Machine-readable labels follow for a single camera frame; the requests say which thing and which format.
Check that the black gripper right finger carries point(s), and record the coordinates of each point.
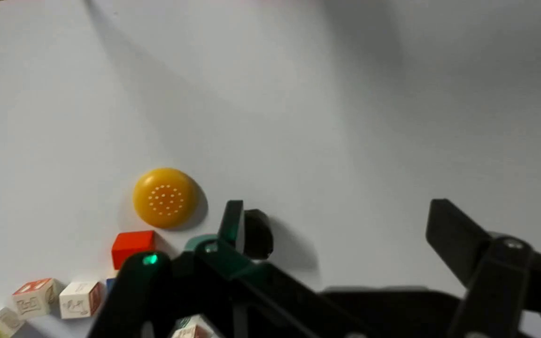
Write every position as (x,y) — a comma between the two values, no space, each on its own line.
(507,281)

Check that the red letter M wooden block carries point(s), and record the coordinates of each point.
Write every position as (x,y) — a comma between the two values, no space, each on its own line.
(32,296)

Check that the red faceted plastic object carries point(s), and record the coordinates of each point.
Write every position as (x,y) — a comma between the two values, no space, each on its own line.
(131,247)

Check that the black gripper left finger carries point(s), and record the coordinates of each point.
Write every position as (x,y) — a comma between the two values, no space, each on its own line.
(157,293)

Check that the yellow dome shaped object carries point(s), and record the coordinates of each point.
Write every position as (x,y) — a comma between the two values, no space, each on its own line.
(165,197)

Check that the elephant picture wooden block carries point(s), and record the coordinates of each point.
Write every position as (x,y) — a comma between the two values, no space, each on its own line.
(78,300)

